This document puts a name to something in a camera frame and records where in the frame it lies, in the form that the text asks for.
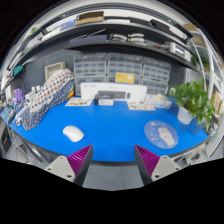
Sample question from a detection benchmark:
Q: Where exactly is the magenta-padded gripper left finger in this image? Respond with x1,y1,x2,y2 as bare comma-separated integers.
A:
44,144,94,187

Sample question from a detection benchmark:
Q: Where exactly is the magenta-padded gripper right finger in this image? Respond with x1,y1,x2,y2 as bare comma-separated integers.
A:
134,144,183,186

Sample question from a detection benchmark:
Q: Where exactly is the white computer mouse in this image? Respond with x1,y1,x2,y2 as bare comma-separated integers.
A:
62,125,85,143

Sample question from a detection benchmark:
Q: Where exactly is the round blue printed mouse pad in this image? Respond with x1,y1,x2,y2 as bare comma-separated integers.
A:
143,119,180,150

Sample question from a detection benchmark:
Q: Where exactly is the navy polka dot cloth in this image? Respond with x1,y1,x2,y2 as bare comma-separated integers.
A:
20,79,75,131

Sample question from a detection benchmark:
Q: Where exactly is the white blue glove box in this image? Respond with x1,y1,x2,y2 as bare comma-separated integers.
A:
146,93,173,110

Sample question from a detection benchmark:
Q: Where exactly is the colourful sticker sheet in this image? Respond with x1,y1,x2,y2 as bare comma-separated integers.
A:
127,100,157,112
64,97,94,108

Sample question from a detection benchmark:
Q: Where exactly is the green potted plant white pot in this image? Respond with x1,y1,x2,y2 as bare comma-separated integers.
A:
168,78,217,133

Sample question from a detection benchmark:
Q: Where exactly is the small black box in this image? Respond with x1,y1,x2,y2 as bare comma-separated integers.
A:
93,94,115,107

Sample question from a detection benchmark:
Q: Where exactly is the red white checkered cloth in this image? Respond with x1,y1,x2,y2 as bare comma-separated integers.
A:
29,68,75,114

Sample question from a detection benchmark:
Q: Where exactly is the long white keyboard box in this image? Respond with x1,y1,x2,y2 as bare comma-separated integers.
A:
79,82,148,103

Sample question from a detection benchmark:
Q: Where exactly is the purple toy figure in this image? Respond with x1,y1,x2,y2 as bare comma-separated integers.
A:
11,88,26,104

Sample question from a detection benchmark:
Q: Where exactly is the yellow blue box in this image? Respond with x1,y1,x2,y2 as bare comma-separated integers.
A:
114,71,136,85

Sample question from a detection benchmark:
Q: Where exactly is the white woven basket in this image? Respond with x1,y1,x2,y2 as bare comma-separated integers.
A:
44,61,67,82

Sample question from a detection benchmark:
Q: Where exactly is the white metal rack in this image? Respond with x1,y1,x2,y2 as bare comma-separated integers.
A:
186,23,224,111

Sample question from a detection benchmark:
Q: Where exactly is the dark wall shelf unit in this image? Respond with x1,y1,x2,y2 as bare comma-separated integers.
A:
3,10,209,73

